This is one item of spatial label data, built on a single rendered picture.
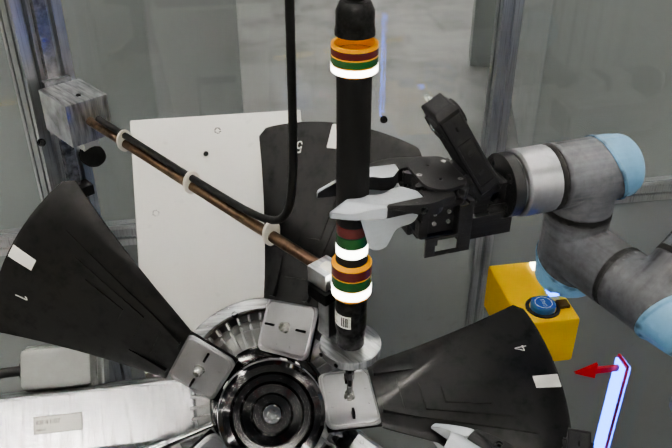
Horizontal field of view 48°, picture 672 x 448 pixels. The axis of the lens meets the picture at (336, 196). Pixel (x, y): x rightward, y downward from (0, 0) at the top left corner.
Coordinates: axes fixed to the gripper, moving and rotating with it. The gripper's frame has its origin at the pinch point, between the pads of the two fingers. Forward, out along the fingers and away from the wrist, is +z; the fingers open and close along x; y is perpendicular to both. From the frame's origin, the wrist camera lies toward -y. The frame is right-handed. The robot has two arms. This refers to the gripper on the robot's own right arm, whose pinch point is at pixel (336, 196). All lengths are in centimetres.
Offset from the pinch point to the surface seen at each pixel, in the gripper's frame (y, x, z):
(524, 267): 39, 29, -45
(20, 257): 12.4, 17.8, 32.3
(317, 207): 9.6, 13.3, -2.3
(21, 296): 17.4, 17.2, 33.2
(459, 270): 65, 63, -52
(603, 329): 88, 56, -91
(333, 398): 28.3, 0.3, 0.0
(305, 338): 20.8, 3.4, 2.4
